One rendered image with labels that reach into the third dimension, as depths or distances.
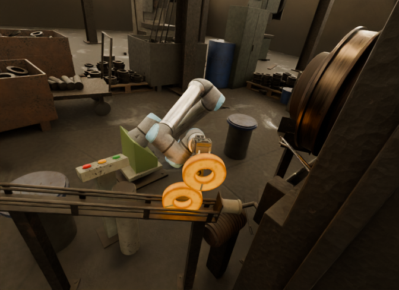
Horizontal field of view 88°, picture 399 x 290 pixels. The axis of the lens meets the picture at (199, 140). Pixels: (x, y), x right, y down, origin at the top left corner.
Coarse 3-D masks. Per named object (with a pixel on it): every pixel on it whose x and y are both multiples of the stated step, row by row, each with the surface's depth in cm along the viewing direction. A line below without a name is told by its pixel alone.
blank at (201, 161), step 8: (192, 160) 69; (200, 160) 68; (208, 160) 68; (216, 160) 69; (184, 168) 70; (192, 168) 69; (200, 168) 70; (208, 168) 70; (216, 168) 70; (224, 168) 71; (184, 176) 71; (192, 176) 72; (200, 176) 76; (208, 176) 75; (216, 176) 73; (224, 176) 73; (192, 184) 74; (200, 184) 74; (208, 184) 74; (216, 184) 75
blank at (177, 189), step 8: (176, 184) 76; (184, 184) 76; (168, 192) 75; (176, 192) 75; (184, 192) 76; (192, 192) 76; (200, 192) 78; (168, 200) 77; (176, 200) 82; (192, 200) 78; (200, 200) 79; (176, 208) 80; (184, 208) 80; (192, 208) 81
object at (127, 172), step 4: (160, 164) 188; (124, 168) 178; (128, 168) 178; (152, 168) 182; (156, 168) 184; (160, 168) 188; (124, 172) 174; (128, 172) 174; (132, 172) 175; (140, 172) 176; (144, 172) 176; (148, 172) 180; (152, 172) 183; (128, 176) 170; (132, 176) 170; (136, 176) 172; (140, 176) 175; (128, 180) 170; (132, 180) 171
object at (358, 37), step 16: (352, 32) 63; (368, 32) 64; (336, 48) 62; (352, 48) 61; (336, 64) 61; (320, 80) 63; (336, 80) 60; (320, 96) 63; (304, 112) 68; (320, 112) 64; (304, 128) 71; (304, 144) 78
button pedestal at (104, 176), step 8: (112, 160) 110; (120, 160) 110; (128, 160) 113; (80, 168) 105; (96, 168) 103; (104, 168) 105; (112, 168) 108; (120, 168) 111; (80, 176) 100; (88, 176) 101; (96, 176) 103; (104, 176) 111; (112, 176) 114; (96, 184) 113; (104, 184) 113; (112, 184) 116; (104, 224) 131; (112, 224) 132; (104, 232) 139; (112, 232) 135; (104, 240) 134; (112, 240) 135
